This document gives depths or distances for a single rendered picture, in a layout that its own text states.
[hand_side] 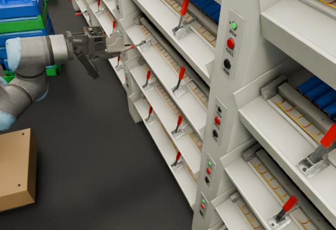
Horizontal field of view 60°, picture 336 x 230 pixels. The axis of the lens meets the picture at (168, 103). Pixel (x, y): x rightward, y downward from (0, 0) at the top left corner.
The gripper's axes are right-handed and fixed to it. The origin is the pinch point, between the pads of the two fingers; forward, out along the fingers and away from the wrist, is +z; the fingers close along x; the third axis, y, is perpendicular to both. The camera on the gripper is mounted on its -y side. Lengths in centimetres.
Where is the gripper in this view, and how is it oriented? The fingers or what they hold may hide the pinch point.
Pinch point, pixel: (127, 47)
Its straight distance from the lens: 103.5
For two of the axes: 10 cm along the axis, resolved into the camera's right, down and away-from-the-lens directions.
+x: -4.3, -6.3, 6.5
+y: 1.4, -7.6, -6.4
